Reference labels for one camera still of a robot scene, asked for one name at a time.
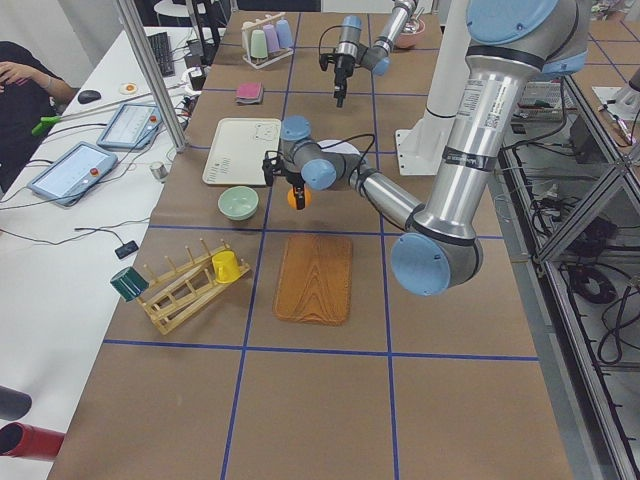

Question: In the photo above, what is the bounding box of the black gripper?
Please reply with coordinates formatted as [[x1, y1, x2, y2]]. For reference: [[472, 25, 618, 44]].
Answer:
[[284, 169, 306, 210], [334, 53, 353, 108]]

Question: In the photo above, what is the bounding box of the orange fruit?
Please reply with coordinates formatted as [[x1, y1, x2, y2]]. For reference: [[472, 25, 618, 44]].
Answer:
[[287, 189, 312, 210]]

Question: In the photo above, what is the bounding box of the white round plate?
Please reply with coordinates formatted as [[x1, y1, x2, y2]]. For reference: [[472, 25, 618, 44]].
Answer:
[[318, 139, 360, 155]]

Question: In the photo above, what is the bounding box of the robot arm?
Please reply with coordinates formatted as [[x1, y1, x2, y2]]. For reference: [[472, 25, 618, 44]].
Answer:
[[319, 1, 418, 108], [263, 1, 590, 296]]

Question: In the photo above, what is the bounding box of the cream bear tray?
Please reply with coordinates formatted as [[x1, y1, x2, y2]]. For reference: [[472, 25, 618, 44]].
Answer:
[[202, 118, 281, 186]]

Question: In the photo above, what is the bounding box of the brown wooden tray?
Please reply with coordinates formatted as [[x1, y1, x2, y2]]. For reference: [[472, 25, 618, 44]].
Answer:
[[273, 234, 353, 326]]

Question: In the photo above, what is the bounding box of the light green bowl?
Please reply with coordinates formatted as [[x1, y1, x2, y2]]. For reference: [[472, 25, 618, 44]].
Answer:
[[217, 186, 259, 221]]

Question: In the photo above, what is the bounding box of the purple cup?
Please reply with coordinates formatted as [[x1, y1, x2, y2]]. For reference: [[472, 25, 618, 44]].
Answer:
[[262, 24, 280, 54]]

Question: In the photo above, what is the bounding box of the white cup rack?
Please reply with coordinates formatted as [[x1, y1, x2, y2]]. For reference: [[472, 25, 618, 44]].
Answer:
[[241, 12, 294, 69]]

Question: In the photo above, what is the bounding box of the pink bowl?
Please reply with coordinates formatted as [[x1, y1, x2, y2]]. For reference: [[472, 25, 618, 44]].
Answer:
[[394, 20, 426, 49]]

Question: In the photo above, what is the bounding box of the pink sponge cloth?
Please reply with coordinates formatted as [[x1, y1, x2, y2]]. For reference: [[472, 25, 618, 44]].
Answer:
[[235, 82, 264, 105]]

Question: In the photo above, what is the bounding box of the green cup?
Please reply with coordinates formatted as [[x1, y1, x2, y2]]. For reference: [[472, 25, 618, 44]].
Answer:
[[250, 29, 269, 62]]

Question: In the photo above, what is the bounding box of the yellow mug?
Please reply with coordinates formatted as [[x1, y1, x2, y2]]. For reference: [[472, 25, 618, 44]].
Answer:
[[211, 250, 241, 284]]

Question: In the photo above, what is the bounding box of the small metal can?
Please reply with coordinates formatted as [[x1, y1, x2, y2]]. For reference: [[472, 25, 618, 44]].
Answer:
[[149, 162, 168, 183]]

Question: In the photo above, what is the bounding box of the wooden mug drying rack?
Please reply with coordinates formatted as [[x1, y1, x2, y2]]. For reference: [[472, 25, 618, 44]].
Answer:
[[135, 238, 251, 335]]

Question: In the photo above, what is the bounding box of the far teach pendant tablet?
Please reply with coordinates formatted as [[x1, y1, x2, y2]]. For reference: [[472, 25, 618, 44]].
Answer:
[[97, 103, 162, 151]]

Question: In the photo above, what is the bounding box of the teach pendant tablet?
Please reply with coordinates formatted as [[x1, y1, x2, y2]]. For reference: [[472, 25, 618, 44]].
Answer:
[[27, 142, 118, 206], [97, 103, 162, 151]]

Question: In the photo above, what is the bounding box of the black small device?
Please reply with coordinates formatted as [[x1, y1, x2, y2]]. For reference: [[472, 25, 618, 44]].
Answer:
[[114, 241, 139, 260]]

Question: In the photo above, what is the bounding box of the black keyboard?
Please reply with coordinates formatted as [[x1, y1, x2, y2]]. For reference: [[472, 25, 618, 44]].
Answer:
[[147, 32, 175, 77]]

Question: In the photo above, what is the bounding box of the dark green mug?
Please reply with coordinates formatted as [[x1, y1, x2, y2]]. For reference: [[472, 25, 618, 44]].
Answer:
[[110, 267, 149, 302]]

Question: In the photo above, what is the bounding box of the black computer mouse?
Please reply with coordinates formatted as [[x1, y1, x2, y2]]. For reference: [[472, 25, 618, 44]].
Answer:
[[77, 89, 102, 105]]

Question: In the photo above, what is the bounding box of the near teach pendant tablet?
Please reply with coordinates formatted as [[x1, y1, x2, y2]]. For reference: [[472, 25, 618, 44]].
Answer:
[[27, 142, 118, 206]]

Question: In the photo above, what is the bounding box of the seated person black shirt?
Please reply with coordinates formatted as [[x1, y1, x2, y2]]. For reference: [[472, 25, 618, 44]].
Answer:
[[1, 41, 76, 192]]

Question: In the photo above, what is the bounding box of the red cylinder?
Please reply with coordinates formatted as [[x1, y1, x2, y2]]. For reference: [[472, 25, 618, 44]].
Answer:
[[1, 422, 65, 461]]

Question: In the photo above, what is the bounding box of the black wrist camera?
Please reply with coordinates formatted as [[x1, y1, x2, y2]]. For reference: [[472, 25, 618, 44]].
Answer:
[[262, 150, 283, 187], [319, 53, 334, 71]]

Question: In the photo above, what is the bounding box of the aluminium frame post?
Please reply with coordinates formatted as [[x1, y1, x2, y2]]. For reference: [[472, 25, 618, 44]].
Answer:
[[115, 0, 187, 153]]

